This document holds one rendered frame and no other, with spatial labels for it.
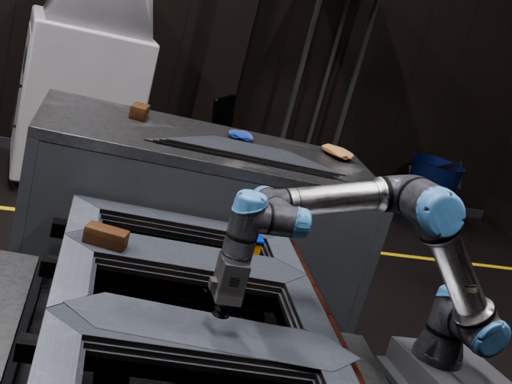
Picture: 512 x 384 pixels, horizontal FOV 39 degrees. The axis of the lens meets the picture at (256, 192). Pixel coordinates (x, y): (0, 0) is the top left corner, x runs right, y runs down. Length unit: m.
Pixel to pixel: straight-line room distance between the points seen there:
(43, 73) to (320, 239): 2.47
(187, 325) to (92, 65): 3.00
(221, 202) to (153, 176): 0.25
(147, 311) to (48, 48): 2.95
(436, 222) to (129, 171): 1.10
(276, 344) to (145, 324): 0.32
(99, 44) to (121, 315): 2.99
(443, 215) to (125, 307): 0.81
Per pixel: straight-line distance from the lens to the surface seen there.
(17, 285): 2.07
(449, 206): 1.82
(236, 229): 1.65
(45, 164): 2.47
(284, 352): 1.79
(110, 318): 1.75
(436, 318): 2.19
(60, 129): 2.47
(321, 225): 2.61
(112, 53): 4.59
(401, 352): 2.27
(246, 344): 1.78
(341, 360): 1.84
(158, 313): 1.81
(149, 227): 2.39
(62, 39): 4.55
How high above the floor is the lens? 1.71
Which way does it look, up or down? 17 degrees down
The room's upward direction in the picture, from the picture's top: 15 degrees clockwise
